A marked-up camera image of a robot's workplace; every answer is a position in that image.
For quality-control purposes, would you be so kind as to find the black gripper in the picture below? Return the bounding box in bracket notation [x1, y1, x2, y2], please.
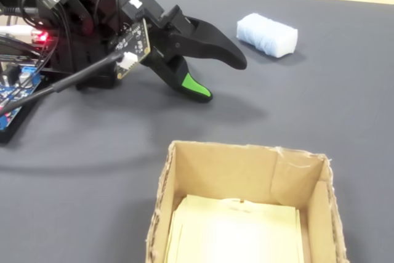
[121, 0, 247, 104]

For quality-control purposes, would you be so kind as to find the light blue foam block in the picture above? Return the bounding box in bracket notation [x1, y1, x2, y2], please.
[236, 12, 299, 59]

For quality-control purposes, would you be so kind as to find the brown cardboard box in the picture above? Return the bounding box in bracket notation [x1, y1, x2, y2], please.
[144, 140, 348, 263]

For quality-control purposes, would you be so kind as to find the grey table mat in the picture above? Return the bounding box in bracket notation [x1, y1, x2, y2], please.
[0, 0, 394, 263]

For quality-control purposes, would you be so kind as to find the driver board with red light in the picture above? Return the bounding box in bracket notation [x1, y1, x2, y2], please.
[30, 28, 52, 44]

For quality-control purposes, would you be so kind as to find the pale yellow paper sheet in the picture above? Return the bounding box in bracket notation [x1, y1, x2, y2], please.
[164, 194, 305, 263]

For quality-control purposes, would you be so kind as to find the blue circuit board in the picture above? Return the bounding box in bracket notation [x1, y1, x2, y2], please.
[0, 65, 43, 131]

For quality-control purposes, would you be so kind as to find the black board holder plate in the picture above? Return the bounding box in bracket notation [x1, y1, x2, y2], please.
[0, 73, 52, 144]

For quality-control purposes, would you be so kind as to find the black camera circuit board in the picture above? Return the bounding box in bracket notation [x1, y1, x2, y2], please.
[115, 18, 152, 79]

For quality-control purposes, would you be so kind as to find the thin black servo wire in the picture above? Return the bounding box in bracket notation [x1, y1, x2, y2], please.
[94, 0, 126, 42]

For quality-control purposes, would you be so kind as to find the thick black camera cable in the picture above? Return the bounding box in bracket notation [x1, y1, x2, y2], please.
[0, 53, 126, 116]

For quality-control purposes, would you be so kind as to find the black power cable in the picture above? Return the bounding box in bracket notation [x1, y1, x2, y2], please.
[0, 6, 41, 18]

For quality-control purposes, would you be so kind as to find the white cable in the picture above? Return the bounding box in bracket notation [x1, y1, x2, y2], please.
[0, 25, 35, 37]

